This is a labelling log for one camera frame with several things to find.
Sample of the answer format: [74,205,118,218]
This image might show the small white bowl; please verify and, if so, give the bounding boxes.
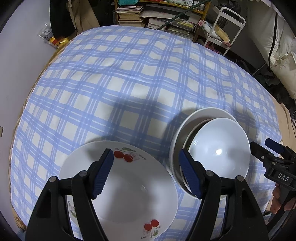
[189,118,250,179]

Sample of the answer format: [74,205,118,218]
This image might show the cherry pattern bowl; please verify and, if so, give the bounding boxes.
[169,107,238,199]

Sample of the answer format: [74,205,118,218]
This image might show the cherry plate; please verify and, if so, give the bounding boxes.
[59,141,178,240]

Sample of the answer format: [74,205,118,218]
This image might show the right hand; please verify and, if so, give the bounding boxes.
[270,183,295,214]

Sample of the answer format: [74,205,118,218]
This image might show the white bedding pile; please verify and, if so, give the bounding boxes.
[247,1,295,99]

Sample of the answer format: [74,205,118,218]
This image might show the white rolling cart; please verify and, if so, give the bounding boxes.
[202,5,246,56]

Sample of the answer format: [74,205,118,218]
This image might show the blue plaid tablecloth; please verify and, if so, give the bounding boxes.
[10,26,282,229]

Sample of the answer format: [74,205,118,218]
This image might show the yellow metal shelf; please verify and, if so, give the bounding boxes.
[113,1,211,42]

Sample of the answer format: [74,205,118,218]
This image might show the stack of books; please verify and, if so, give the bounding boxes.
[116,5,144,27]

